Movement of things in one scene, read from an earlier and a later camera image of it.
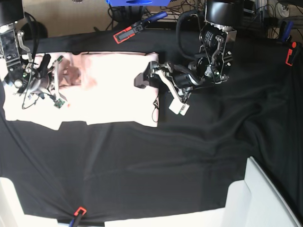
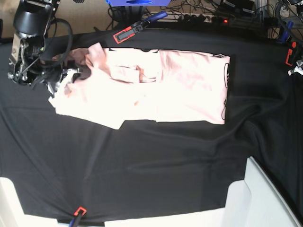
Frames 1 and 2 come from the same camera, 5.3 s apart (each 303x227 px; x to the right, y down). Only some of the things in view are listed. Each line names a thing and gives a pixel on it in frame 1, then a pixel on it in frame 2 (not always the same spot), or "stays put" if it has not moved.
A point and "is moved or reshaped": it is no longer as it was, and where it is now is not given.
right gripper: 180,80 → 298,68
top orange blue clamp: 137,27 stays put
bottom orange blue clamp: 79,213 stays put
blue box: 138,3 stays put
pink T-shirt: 100,90 is moved or reshaped
